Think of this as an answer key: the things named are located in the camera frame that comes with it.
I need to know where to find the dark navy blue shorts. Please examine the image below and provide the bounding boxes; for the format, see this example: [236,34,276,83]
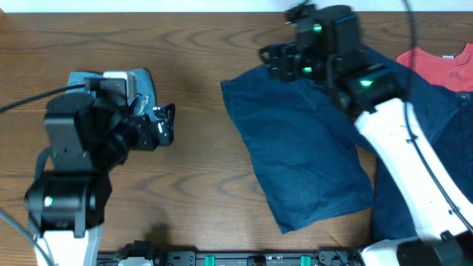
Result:
[220,46,459,235]

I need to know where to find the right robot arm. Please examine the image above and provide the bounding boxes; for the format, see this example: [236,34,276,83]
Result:
[259,2,472,265]

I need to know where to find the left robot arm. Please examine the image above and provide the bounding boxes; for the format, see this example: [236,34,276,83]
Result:
[24,92,175,265]

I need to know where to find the folded light blue denim shorts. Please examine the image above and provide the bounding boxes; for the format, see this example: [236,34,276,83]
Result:
[67,68,157,122]

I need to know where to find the red t-shirt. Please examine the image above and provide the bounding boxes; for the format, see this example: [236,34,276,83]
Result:
[395,44,472,92]

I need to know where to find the dark navy garment pile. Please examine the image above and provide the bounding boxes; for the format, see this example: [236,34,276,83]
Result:
[372,91,472,242]

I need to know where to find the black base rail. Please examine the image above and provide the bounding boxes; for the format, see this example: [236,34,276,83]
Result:
[96,241,364,266]

